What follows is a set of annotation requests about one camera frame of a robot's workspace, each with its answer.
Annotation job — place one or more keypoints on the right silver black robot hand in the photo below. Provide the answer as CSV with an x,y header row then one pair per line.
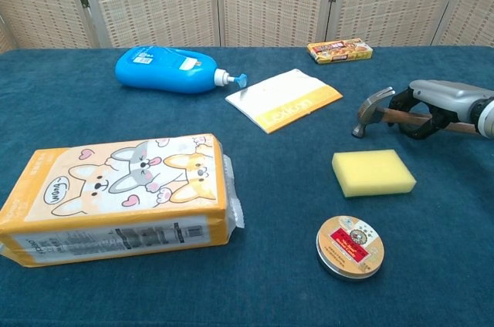
x,y
447,97

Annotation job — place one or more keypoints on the yellow sponge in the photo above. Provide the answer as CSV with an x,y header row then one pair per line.
x,y
370,170

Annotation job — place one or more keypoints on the yellow curry box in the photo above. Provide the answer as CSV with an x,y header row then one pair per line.
x,y
339,51

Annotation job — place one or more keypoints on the white and yellow booklet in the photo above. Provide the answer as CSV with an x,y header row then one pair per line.
x,y
278,95

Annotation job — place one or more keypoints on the round gold tin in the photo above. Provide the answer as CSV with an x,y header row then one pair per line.
x,y
349,246

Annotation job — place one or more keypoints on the dark blue tablecloth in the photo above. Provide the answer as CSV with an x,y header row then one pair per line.
x,y
270,188

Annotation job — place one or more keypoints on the blue detergent pump bottle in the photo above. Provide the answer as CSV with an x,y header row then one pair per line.
x,y
162,70

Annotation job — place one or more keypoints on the orange corgi tissue pack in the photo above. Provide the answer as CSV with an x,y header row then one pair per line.
x,y
116,188

